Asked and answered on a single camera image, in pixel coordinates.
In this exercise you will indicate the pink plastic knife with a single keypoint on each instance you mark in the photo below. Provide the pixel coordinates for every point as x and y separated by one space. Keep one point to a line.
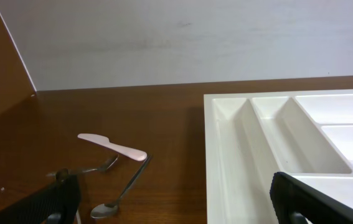
132 153

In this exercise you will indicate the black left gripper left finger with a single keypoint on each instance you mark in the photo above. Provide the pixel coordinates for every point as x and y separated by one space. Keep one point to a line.
57 202

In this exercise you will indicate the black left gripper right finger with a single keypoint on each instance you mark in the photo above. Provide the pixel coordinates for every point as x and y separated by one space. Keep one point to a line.
297 202

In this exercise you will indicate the dark-handled small metal teaspoon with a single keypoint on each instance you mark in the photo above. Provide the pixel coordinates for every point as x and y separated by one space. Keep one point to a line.
109 209

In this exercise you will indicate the small metal teaspoon upper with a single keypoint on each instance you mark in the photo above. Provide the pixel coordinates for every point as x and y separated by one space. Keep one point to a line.
101 168

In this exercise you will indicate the white plastic cutlery tray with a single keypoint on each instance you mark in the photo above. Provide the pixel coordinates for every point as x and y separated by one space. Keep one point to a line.
250 136

